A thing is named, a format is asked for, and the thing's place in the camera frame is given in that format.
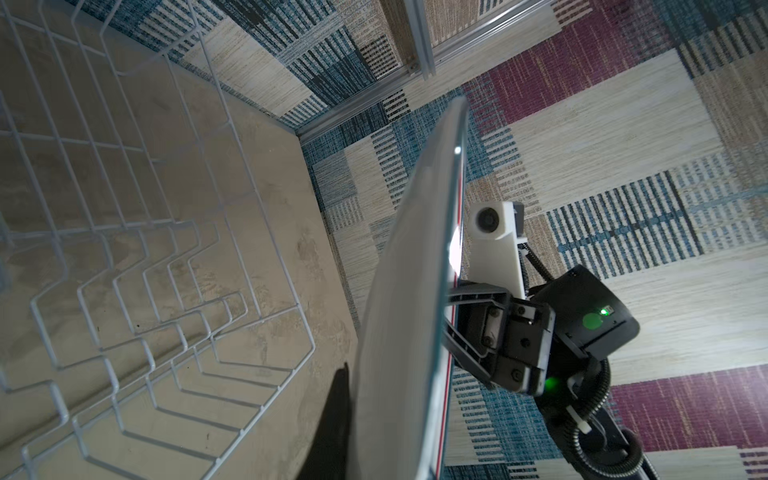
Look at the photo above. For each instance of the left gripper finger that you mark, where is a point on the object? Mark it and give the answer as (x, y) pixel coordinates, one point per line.
(327, 455)

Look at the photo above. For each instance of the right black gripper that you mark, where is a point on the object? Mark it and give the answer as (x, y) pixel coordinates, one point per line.
(508, 340)

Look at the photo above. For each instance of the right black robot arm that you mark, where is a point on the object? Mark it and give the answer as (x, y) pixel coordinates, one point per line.
(554, 347)

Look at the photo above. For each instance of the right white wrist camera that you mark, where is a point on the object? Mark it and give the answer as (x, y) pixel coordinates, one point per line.
(495, 230)

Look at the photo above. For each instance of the white wire dish rack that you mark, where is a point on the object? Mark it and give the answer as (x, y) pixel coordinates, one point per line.
(148, 319)

